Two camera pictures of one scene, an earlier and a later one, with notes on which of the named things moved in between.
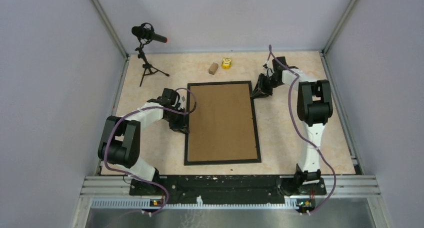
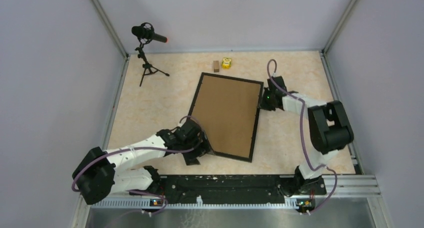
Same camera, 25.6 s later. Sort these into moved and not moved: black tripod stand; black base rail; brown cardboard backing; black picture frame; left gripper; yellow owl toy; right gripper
Moved: right gripper; black picture frame; left gripper
Not moved: black tripod stand; brown cardboard backing; yellow owl toy; black base rail
